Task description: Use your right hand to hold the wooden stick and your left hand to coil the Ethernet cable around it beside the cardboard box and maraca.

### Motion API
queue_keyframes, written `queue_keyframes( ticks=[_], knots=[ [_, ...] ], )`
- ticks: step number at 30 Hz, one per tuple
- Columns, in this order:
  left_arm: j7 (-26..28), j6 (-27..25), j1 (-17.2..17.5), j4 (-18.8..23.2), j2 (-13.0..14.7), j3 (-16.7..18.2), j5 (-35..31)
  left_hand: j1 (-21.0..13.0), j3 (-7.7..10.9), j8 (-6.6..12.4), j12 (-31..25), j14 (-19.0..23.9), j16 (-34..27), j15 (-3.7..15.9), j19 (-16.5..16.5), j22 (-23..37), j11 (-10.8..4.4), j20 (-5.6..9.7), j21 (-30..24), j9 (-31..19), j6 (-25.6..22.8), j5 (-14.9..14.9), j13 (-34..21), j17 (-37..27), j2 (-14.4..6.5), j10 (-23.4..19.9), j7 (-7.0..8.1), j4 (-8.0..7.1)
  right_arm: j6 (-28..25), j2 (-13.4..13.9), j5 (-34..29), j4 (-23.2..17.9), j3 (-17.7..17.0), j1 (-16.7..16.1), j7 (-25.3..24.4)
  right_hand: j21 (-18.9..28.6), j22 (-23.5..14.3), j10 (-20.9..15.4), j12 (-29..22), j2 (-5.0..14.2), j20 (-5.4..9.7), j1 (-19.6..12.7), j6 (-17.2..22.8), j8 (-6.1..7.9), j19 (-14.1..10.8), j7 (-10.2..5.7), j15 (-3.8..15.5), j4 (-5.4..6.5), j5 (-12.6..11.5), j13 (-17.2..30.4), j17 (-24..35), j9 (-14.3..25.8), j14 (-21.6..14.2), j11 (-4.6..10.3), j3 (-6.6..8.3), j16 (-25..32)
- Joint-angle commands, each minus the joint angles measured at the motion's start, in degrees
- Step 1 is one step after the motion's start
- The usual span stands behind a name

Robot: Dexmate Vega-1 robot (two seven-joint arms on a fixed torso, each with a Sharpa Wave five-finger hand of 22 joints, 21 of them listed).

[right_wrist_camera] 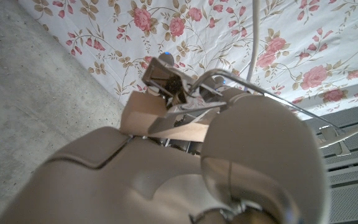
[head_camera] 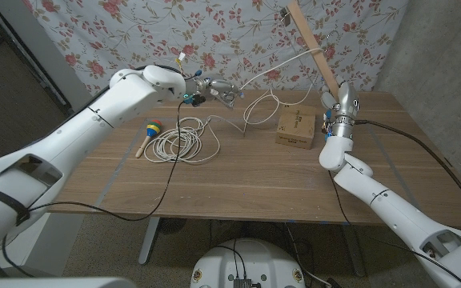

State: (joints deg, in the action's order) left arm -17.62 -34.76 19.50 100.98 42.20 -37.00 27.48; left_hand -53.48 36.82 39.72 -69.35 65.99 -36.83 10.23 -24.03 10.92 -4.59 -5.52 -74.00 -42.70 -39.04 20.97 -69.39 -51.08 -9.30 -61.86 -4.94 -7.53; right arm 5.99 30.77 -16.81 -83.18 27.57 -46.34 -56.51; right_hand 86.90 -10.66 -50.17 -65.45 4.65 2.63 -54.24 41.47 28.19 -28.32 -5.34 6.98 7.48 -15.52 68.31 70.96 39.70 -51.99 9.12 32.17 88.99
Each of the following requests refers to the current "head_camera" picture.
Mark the white table leg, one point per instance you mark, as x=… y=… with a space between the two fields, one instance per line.
x=148 y=240

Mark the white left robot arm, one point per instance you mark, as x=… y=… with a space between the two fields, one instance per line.
x=74 y=136

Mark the wooden stick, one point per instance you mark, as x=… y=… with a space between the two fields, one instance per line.
x=314 y=48

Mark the colourful wooden maraca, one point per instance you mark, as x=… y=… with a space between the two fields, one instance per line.
x=153 y=129

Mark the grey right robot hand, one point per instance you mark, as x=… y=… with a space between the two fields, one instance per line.
x=344 y=112

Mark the grey table leg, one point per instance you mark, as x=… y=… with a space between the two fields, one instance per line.
x=354 y=252

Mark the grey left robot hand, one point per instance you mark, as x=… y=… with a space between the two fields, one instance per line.
x=218 y=90

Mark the floral backdrop cloth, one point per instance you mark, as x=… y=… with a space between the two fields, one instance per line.
x=222 y=32

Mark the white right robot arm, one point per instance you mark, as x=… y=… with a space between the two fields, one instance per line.
x=386 y=200

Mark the metal clip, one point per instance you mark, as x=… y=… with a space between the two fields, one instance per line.
x=286 y=17

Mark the brown cardboard box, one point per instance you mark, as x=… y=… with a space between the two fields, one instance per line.
x=295 y=127

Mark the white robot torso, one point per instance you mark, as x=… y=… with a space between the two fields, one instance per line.
x=246 y=260

